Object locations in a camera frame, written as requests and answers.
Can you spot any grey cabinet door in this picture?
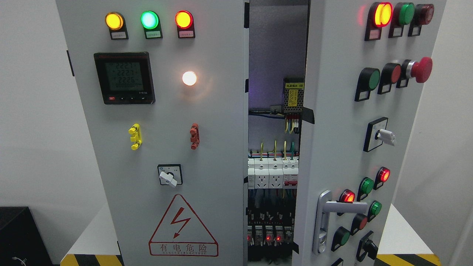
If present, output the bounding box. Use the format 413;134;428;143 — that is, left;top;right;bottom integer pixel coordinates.
293;0;446;266
56;0;249;266

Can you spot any red terminal connector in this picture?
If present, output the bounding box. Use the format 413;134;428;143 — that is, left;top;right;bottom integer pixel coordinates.
190;123;200;150

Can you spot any white glowing indicator lamp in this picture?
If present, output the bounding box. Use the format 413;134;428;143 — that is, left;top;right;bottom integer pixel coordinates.
182;71;197;86

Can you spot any metal mesh power supply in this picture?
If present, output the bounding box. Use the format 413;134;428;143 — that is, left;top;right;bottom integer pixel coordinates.
282;77;304;113

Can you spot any yellow terminal connector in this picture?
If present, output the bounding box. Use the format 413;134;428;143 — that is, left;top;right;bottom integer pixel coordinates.
128;123;142;150

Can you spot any relay row with red leds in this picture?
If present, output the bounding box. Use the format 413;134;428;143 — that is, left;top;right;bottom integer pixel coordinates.
247;225;294;246

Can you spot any red electric warning sticker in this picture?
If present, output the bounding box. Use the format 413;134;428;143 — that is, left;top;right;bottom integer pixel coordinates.
149;194;219;256

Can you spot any black digital power meter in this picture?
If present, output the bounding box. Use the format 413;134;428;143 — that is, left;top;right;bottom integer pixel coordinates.
93;52;155;105

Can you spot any red indicator lamp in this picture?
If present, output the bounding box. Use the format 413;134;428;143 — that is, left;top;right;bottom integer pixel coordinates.
175;10;195;38

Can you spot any green indicator lamp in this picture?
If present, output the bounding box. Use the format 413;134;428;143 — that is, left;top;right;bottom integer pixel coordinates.
140;10;163;39

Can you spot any yellow indicator lamp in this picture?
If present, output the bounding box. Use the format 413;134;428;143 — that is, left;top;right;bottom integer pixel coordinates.
105;11;129;40

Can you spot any red emergency stop button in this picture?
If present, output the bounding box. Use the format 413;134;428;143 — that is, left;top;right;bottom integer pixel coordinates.
396;57;433;89

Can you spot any black box lower left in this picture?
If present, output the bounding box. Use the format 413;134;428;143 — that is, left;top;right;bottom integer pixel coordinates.
0;207;52;266

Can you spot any silver door handle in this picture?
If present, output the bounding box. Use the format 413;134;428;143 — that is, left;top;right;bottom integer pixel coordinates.
312;190;368;255

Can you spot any right door rotary switch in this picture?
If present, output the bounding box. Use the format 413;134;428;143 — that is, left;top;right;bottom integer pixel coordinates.
363;117;396;153

